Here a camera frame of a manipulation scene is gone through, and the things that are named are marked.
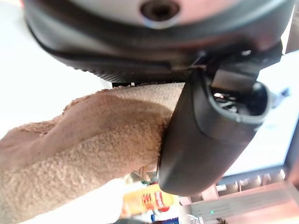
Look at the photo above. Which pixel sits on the yellow snack package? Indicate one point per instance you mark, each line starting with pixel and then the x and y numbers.
pixel 147 200

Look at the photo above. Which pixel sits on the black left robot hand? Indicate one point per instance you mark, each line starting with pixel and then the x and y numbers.
pixel 140 46

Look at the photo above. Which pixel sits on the blue and white package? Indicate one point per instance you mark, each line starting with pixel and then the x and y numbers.
pixel 165 219

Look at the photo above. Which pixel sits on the brown fluffy cloth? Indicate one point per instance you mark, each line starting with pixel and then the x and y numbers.
pixel 81 144

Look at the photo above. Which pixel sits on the grey device with green light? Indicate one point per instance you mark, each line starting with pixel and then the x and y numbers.
pixel 238 205

